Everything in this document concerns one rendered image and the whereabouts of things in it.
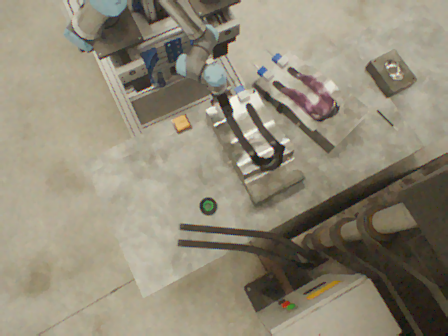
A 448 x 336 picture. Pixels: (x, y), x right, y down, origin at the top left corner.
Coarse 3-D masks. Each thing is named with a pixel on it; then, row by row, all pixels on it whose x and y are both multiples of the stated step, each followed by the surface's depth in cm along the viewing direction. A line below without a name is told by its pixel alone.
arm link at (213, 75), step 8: (208, 64) 135; (216, 64) 132; (208, 72) 131; (216, 72) 131; (224, 72) 132; (200, 80) 136; (208, 80) 132; (216, 80) 131; (224, 80) 135; (216, 88) 138
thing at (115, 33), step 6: (120, 18) 158; (114, 24) 155; (120, 24) 159; (126, 24) 162; (108, 30) 156; (114, 30) 157; (120, 30) 159; (126, 30) 162; (102, 36) 160; (108, 36) 159; (114, 36) 159; (120, 36) 161; (108, 42) 162; (114, 42) 162
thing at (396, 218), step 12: (384, 216) 84; (396, 216) 79; (408, 216) 74; (348, 228) 108; (384, 228) 86; (396, 228) 82; (408, 228) 78; (300, 240) 164; (324, 240) 134; (348, 240) 113; (312, 252) 159
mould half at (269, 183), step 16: (256, 96) 173; (208, 112) 170; (240, 112) 171; (224, 128) 169; (240, 128) 169; (256, 128) 169; (272, 128) 168; (224, 144) 167; (256, 144) 164; (288, 144) 162; (240, 160) 160; (288, 160) 167; (240, 176) 167; (256, 176) 165; (272, 176) 165; (288, 176) 165; (304, 176) 165; (256, 192) 163; (272, 192) 163
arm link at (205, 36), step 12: (168, 0) 122; (180, 0) 125; (168, 12) 127; (180, 12) 126; (192, 12) 130; (180, 24) 131; (192, 24) 131; (192, 36) 135; (204, 36) 135; (216, 36) 140; (204, 48) 136
